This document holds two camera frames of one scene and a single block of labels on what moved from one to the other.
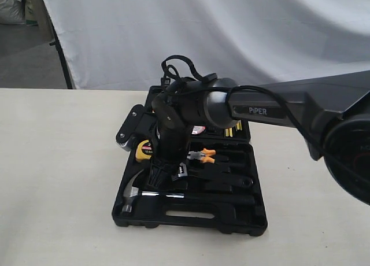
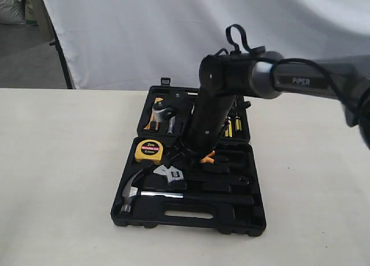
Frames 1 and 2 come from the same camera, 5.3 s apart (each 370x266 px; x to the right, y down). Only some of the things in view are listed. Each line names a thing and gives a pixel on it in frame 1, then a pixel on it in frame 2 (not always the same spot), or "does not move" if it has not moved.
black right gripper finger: (168, 174) to (188, 163)
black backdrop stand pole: (55, 43) does not move
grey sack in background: (12, 9) does not move
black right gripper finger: (155, 173) to (172, 154)
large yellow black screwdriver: (229, 132) does not move
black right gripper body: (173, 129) to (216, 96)
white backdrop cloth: (118, 39) does not move
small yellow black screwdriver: (239, 125) does not move
